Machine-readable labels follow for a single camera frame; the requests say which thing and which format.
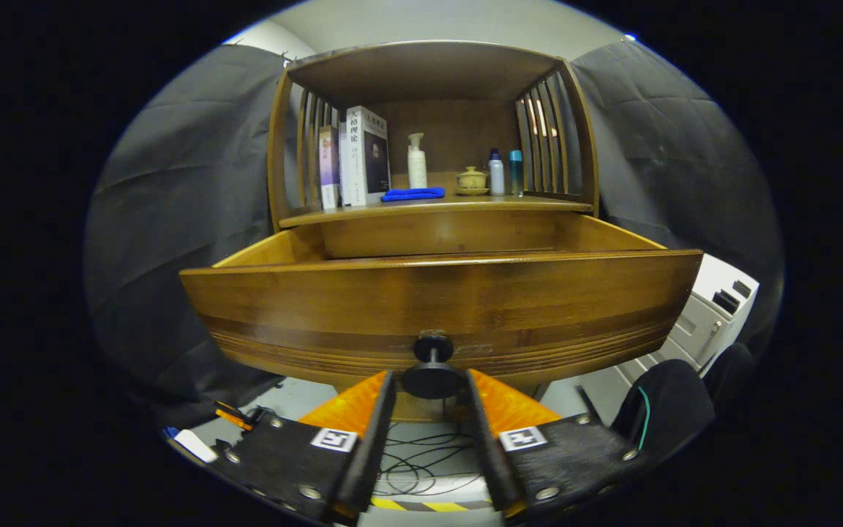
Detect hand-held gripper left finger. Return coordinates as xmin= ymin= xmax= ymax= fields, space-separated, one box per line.
xmin=213 ymin=370 xmax=398 ymax=524

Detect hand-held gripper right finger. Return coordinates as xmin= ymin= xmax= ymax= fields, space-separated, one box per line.
xmin=465 ymin=368 xmax=645 ymax=520

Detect black round drawer knob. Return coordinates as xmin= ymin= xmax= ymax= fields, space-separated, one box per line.
xmin=401 ymin=329 xmax=468 ymax=400

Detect brown wooden drawer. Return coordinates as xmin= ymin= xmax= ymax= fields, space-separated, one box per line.
xmin=179 ymin=214 xmax=705 ymax=400

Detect white drawer unit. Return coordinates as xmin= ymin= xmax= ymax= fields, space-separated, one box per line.
xmin=615 ymin=253 xmax=760 ymax=385

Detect brown wooden countertop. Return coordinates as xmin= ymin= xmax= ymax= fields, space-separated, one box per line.
xmin=279 ymin=172 xmax=594 ymax=229

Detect brown wooden cabinet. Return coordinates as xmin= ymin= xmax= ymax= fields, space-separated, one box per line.
xmin=268 ymin=40 xmax=602 ymax=424

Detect yellow black floor tape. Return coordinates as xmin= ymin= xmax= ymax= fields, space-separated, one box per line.
xmin=370 ymin=496 xmax=495 ymax=513

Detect orange and black tool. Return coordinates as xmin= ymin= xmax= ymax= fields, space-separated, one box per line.
xmin=214 ymin=400 xmax=276 ymax=433

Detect white and blue flat object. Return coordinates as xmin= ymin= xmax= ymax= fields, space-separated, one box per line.
xmin=162 ymin=427 xmax=219 ymax=464

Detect blue folded cloth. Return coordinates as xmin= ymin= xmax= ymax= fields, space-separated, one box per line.
xmin=381 ymin=187 xmax=446 ymax=203

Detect beige lidded tea cup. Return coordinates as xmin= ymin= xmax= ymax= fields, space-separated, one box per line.
xmin=456 ymin=166 xmax=490 ymax=196

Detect white pump bottle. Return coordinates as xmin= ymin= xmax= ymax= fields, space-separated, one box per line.
xmin=407 ymin=132 xmax=428 ymax=190

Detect thin purple book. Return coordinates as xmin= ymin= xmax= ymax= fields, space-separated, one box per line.
xmin=318 ymin=125 xmax=340 ymax=211

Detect thick white book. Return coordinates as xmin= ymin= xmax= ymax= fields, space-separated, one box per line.
xmin=339 ymin=105 xmax=391 ymax=207

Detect black backdrop cloth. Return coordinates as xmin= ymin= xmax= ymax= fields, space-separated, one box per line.
xmin=85 ymin=40 xmax=784 ymax=425

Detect black floor cables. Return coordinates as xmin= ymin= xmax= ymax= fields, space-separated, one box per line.
xmin=374 ymin=423 xmax=492 ymax=498

